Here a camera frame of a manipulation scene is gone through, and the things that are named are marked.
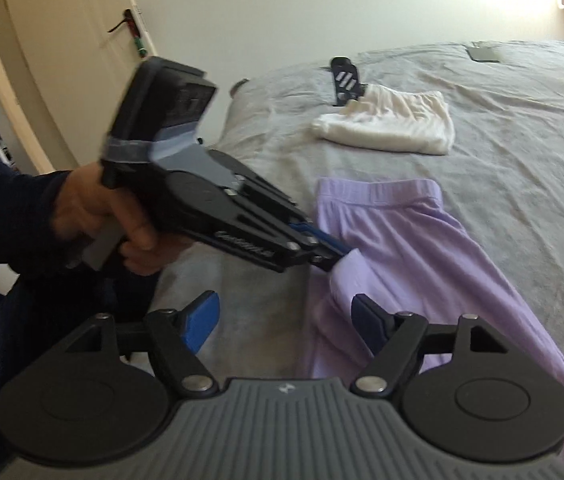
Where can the person's left hand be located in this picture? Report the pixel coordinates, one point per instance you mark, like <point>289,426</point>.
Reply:
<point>82,195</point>

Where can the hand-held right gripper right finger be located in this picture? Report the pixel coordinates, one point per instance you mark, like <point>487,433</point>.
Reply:
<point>369,325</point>

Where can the white shorts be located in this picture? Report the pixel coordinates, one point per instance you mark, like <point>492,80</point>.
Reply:
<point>396,120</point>

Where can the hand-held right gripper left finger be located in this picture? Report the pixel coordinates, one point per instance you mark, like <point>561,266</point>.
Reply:
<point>202,322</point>

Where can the person's dark clothing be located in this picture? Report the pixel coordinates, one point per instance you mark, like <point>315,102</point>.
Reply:
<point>12,335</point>

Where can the black striped object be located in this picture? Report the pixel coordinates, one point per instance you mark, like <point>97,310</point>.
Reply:
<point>344,80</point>

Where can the black phone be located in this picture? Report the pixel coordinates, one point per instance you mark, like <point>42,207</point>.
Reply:
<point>484,53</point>

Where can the purple pants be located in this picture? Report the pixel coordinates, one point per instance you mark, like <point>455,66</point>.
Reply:
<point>411,260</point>

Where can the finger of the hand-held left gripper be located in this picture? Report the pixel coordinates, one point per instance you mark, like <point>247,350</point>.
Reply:
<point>322,260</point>
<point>322,237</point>

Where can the person's left forearm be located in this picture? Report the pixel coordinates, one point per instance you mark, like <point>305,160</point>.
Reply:
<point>7,210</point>

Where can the cream door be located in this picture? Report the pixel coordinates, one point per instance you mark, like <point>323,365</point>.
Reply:
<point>62,60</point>

